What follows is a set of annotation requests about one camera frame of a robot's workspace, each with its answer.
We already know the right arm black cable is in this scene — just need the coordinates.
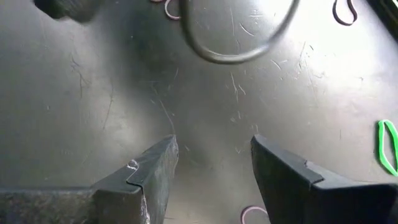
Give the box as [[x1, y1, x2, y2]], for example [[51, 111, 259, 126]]
[[178, 0, 301, 65]]

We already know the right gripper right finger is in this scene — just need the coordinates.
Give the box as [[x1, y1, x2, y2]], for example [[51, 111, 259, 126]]
[[251, 134, 398, 224]]

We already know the green rubber band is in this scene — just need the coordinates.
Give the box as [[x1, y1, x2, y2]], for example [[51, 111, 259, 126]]
[[377, 119, 398, 177]]

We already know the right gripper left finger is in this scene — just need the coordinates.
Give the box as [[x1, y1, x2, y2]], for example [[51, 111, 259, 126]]
[[0, 134, 180, 224]]

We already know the black rubber band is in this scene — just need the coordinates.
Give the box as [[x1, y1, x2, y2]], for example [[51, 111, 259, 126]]
[[331, 0, 358, 27]]

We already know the black metal table frame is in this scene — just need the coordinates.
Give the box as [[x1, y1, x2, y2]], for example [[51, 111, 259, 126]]
[[366, 0, 398, 43]]

